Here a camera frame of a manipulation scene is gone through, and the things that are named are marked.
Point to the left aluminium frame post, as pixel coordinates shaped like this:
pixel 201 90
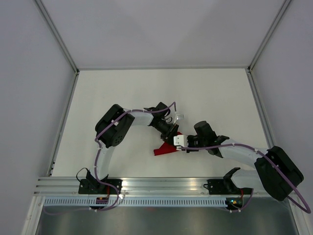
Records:
pixel 55 33

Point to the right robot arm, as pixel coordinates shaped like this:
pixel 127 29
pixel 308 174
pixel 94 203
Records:
pixel 271 170

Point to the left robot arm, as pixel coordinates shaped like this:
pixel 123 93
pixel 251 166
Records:
pixel 112 128

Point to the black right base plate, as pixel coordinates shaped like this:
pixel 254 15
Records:
pixel 224 187

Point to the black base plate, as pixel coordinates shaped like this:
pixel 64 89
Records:
pixel 224 187
pixel 92 186

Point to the aluminium frame post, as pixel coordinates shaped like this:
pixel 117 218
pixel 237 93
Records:
pixel 271 30
pixel 55 33

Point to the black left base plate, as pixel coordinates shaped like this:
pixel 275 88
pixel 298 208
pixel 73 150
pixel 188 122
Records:
pixel 92 186

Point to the aluminium front rail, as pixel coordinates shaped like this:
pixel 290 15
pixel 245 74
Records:
pixel 132 186

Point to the right aluminium frame post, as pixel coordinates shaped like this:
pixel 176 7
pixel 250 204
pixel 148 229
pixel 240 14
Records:
pixel 271 30

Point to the red cloth napkin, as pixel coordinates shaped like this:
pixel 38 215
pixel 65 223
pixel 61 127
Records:
pixel 166 148

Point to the white slotted cable duct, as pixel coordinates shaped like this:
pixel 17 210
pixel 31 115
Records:
pixel 137 201

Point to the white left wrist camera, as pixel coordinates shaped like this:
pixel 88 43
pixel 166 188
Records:
pixel 178 117

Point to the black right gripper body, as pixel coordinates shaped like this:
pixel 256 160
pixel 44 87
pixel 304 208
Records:
pixel 194 141

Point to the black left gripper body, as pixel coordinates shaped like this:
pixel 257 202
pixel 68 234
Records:
pixel 167 130

